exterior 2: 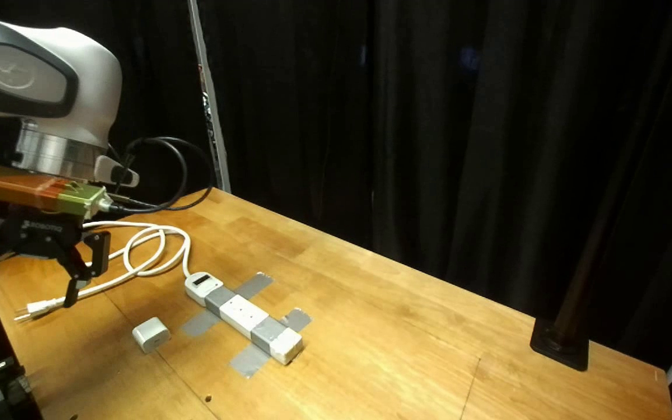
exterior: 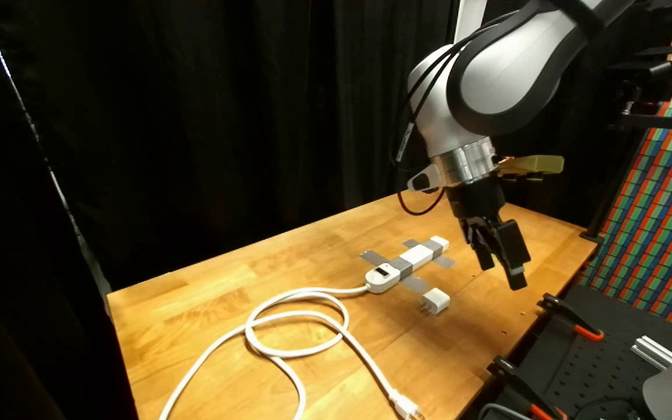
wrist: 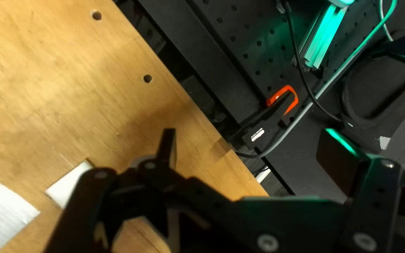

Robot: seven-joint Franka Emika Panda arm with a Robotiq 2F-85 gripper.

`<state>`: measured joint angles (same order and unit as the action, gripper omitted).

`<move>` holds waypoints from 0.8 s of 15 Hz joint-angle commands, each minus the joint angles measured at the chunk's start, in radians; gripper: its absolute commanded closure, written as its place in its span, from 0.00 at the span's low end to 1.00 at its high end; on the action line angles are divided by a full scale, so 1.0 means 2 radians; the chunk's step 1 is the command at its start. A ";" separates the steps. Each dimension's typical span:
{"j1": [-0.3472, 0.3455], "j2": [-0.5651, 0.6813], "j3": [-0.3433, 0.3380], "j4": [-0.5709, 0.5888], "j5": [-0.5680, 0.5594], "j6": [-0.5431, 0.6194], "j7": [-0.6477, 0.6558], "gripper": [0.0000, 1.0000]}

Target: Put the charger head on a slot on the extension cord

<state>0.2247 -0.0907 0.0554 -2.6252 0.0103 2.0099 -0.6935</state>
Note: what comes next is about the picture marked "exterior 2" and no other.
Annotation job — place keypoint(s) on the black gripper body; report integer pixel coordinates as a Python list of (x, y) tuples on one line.
[(41, 235)]

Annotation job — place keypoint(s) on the white charger head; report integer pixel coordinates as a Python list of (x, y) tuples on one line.
[(151, 335)]

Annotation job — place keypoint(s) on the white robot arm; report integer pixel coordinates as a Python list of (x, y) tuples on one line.
[(80, 71)]

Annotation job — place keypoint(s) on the white power strip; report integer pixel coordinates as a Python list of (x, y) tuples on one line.
[(244, 312)]

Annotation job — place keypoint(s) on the silver metal pole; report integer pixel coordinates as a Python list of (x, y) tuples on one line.
[(214, 125)]

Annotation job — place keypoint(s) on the black curtain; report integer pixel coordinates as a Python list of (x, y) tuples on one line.
[(431, 117)]

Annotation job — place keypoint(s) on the black pole with base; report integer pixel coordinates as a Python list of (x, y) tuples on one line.
[(559, 341)]

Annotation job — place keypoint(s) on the orange green wrist camera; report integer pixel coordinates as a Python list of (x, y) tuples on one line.
[(33, 190)]

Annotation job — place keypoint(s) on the grey duct tape strip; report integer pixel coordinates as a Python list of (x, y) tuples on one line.
[(248, 363), (199, 323)]

